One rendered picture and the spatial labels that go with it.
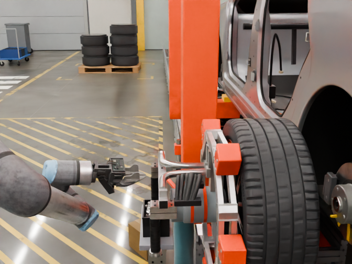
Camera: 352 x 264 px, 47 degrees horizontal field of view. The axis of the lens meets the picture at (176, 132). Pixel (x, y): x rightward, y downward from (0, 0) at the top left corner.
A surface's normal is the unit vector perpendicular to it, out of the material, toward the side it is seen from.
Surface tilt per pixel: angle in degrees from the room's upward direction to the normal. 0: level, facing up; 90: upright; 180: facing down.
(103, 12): 90
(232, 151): 35
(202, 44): 90
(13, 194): 91
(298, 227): 75
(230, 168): 125
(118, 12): 90
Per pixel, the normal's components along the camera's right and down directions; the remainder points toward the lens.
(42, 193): 0.92, 0.01
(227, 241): 0.00, -0.95
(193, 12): 0.05, 0.31
